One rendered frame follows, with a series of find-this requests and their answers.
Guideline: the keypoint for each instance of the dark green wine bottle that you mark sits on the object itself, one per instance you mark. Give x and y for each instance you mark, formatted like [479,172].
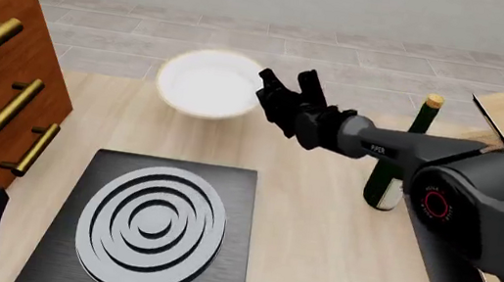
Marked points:
[381,189]

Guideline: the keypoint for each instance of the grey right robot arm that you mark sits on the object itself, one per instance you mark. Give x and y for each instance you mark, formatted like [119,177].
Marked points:
[487,189]

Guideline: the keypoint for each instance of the flat black stove plate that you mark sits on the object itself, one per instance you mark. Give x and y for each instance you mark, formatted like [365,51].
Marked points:
[168,177]

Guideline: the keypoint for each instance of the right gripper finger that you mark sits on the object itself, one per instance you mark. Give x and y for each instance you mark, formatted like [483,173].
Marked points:
[313,88]
[272,82]

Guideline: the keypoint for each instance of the white plate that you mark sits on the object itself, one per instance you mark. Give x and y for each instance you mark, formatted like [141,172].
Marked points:
[208,84]

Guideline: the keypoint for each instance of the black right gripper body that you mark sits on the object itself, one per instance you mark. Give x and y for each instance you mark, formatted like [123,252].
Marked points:
[295,117]

